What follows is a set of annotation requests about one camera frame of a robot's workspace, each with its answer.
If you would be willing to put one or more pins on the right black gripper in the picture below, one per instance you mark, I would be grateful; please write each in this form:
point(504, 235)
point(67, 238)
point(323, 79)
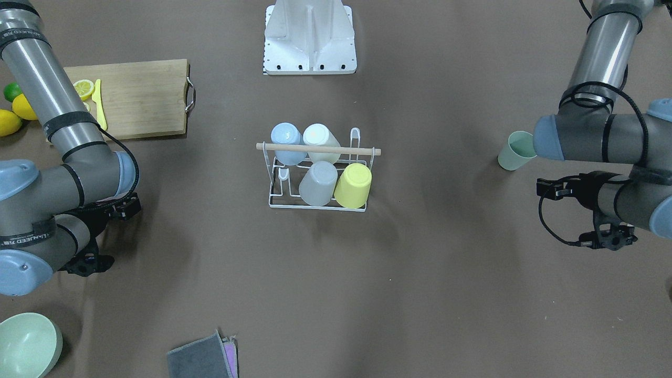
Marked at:
point(95, 221)

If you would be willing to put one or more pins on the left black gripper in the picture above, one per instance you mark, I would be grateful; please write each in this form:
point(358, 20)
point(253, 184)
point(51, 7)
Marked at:
point(586, 190)

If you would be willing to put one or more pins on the green plastic cup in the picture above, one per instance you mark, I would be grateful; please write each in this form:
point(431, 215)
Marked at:
point(517, 151)

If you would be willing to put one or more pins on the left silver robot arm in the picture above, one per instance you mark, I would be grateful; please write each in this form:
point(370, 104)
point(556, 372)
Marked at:
point(596, 121)

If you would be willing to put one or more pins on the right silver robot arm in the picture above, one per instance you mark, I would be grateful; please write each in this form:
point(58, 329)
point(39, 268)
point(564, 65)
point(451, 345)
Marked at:
point(52, 216)

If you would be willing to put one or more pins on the blue plastic cup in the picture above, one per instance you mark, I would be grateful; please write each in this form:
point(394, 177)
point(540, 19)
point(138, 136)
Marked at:
point(287, 133)

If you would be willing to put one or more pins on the yellow plastic cup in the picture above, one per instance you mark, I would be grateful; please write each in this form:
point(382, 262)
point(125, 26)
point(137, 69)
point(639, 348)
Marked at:
point(353, 187)

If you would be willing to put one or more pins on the grey plastic cup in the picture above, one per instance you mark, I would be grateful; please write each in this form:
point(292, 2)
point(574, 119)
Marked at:
point(317, 186)

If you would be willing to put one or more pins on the cream white plastic cup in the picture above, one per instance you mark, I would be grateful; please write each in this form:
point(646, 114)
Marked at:
point(318, 134)

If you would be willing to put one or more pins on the light green bowl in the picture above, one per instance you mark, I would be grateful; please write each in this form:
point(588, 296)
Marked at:
point(31, 345)

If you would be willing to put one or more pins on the grey folded cloth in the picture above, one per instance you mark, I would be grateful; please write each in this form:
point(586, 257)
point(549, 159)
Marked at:
point(202, 358)

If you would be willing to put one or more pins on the yellow lemon at edge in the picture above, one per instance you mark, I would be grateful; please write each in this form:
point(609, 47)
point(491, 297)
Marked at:
point(9, 122)

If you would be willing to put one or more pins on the purple cloth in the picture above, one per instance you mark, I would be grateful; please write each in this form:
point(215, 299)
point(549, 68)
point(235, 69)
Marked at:
point(231, 353)

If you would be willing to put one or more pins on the yellow plastic knife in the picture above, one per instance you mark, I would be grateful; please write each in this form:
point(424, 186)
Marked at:
point(97, 99)

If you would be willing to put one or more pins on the yellow lemon near board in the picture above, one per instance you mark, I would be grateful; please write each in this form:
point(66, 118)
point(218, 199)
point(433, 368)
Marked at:
point(22, 108)

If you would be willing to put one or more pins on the wooden cutting board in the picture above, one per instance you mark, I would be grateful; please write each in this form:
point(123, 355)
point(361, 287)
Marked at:
point(141, 99)

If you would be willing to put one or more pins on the upper lemon slice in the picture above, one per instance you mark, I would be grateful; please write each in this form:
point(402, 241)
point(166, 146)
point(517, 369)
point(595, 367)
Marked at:
point(84, 88)

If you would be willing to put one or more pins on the green lime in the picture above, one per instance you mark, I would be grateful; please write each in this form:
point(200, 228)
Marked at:
point(12, 91)

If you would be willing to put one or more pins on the white wire cup holder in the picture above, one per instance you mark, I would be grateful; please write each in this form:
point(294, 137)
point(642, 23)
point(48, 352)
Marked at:
point(284, 180)

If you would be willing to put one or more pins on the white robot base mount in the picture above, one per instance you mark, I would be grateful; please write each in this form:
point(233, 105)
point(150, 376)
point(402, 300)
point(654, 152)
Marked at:
point(309, 38)

